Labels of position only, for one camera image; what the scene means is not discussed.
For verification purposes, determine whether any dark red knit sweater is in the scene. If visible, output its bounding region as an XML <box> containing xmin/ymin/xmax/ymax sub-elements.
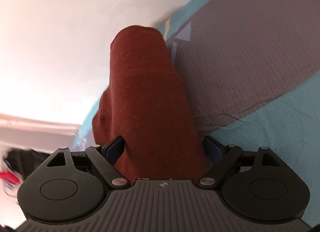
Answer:
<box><xmin>92</xmin><ymin>26</ymin><xmax>210</xmax><ymax>181</ymax></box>

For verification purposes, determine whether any blue grey patterned bedsheet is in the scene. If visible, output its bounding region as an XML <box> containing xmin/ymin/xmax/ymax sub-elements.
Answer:
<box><xmin>73</xmin><ymin>0</ymin><xmax>320</xmax><ymax>227</ymax></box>

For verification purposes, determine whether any ornate pink wooden frame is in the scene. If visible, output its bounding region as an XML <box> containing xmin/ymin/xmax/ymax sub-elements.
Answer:
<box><xmin>1</xmin><ymin>113</ymin><xmax>80</xmax><ymax>136</ymax></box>

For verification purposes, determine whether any dark clutter with red item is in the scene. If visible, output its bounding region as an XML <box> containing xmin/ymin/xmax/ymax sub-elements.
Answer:
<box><xmin>1</xmin><ymin>148</ymin><xmax>50</xmax><ymax>198</ymax></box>

